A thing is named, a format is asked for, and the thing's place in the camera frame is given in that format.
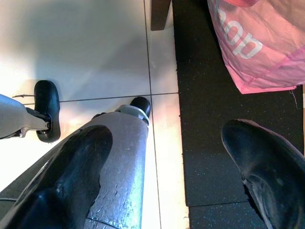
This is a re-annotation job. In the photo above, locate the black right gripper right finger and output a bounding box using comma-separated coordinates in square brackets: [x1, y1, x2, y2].
[221, 119, 305, 229]

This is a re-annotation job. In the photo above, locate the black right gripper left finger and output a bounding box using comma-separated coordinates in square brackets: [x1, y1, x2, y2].
[0, 125, 113, 229]

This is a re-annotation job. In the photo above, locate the black rubber floor mat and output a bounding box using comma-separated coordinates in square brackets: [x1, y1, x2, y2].
[172, 0, 305, 229]

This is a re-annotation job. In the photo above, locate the grey robot left leg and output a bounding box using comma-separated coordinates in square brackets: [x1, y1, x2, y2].
[0, 94, 52, 139]

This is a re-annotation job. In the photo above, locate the black robot right foot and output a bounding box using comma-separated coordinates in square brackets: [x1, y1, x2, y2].
[130, 96, 152, 119]

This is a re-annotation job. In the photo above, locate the pink paper bag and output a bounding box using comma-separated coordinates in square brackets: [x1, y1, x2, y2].
[206, 0, 305, 95]

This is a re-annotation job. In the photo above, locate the dark wooden table leg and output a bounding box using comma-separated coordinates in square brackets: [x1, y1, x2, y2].
[150, 0, 173, 31]

